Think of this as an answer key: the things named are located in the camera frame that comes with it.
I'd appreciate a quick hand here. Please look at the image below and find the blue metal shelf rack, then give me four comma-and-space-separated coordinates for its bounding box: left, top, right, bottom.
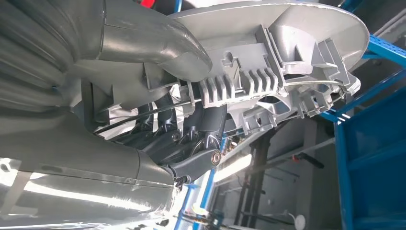
172, 0, 406, 230

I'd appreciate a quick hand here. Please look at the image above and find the black metal stand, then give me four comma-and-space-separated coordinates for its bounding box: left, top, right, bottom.
234, 128, 278, 227

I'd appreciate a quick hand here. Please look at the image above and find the white light strip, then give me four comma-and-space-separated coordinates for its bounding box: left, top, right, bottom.
213, 154, 253, 184

